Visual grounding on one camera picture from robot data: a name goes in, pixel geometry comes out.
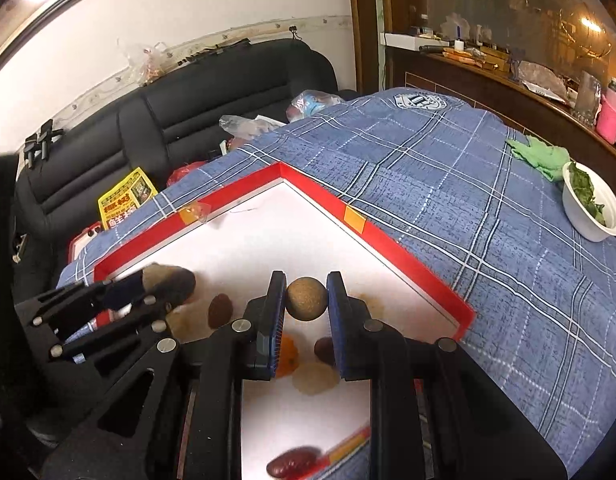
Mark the brown longan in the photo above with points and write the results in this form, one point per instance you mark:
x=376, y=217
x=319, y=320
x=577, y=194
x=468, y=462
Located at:
x=307, y=297
x=160, y=272

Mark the pink thermos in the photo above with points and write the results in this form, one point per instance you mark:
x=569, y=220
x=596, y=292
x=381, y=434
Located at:
x=610, y=117

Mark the clear bag with snacks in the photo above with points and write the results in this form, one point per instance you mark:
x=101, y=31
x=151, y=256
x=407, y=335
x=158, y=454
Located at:
x=148, y=65

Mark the black wall clip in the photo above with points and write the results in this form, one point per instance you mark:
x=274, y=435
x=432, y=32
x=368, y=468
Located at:
x=294, y=30

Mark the glass pitcher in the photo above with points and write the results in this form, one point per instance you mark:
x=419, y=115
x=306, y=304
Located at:
x=586, y=95

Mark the red and white flat box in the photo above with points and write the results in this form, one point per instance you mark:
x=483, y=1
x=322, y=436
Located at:
x=85, y=242

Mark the red box with white inside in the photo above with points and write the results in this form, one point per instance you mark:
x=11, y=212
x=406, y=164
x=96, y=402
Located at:
x=288, y=230

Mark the blue plaid tablecloth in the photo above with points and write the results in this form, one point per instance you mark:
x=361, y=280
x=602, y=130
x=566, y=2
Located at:
x=462, y=210

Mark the black sofa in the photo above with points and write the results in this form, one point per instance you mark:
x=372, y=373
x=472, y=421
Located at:
x=188, y=90

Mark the white bowl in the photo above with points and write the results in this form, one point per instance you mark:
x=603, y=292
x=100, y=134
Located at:
x=587, y=227

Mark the green leaves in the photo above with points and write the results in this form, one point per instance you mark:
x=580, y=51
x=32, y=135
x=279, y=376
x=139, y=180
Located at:
x=585, y=190

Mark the red plastic bag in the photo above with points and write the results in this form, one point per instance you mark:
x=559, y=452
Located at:
x=185, y=172

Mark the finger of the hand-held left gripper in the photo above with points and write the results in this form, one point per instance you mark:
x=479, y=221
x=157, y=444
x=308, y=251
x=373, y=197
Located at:
x=123, y=294
x=173, y=291

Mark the wooden display cabinet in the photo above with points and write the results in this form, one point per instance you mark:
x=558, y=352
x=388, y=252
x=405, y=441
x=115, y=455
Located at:
x=368, y=20

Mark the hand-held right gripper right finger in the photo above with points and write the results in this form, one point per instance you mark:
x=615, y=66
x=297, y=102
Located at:
x=340, y=340

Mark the black clips on sofa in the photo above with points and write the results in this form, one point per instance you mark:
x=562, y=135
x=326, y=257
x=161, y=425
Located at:
x=38, y=145

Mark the orange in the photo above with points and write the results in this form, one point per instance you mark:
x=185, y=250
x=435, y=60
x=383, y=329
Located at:
x=288, y=355

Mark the green cloth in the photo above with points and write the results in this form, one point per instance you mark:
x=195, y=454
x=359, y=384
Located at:
x=537, y=155

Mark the yellow leaflet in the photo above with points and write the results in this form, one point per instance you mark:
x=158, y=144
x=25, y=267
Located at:
x=128, y=200

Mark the clear plastic bags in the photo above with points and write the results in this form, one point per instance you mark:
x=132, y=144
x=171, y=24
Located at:
x=313, y=102

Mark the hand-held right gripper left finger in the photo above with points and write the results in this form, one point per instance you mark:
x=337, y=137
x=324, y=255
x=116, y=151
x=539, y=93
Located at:
x=270, y=335

